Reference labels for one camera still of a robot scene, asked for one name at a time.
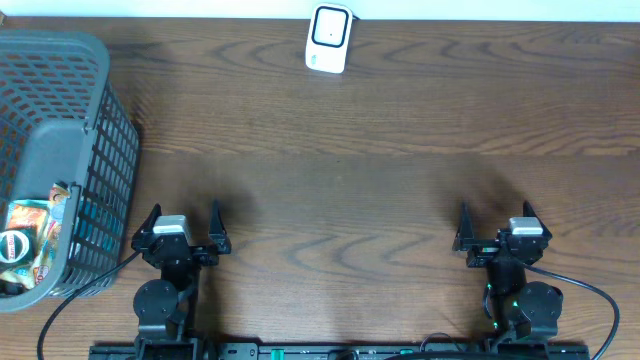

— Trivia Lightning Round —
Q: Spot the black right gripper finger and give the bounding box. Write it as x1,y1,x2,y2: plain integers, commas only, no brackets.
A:
454,202,474,245
523,201,552,239

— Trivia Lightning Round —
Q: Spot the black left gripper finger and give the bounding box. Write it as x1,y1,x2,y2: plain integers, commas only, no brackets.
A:
133,203,162,240
208,200,228,243

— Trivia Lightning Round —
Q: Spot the yellow snack bag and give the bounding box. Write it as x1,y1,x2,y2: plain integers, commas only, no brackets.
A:
18,183,71,289

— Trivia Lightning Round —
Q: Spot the small green round-logo box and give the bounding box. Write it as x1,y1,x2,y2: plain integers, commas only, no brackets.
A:
1,228,34,265

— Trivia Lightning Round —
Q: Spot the teal snack pack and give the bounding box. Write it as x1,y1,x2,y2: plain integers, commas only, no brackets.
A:
5,200,66,236

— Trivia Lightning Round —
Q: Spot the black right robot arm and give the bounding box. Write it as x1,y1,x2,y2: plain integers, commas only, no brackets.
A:
452,202,563,353

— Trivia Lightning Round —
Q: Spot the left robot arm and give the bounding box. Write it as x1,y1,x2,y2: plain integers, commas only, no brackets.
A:
131,201,231,359

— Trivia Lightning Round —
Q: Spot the white barcode scanner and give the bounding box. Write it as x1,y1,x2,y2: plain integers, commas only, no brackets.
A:
305,3,354,74

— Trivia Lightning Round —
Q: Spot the blue mouthwash bottle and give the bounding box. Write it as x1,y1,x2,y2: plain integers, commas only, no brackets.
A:
74,197,123,254

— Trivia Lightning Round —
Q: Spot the small orange packet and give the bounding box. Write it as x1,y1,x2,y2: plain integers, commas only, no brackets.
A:
5,203,49,236

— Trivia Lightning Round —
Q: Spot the grey plastic mesh basket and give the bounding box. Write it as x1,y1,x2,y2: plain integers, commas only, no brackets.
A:
1,30,140,313

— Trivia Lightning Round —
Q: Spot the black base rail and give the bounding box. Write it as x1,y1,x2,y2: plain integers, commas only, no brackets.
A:
89,341,591,360

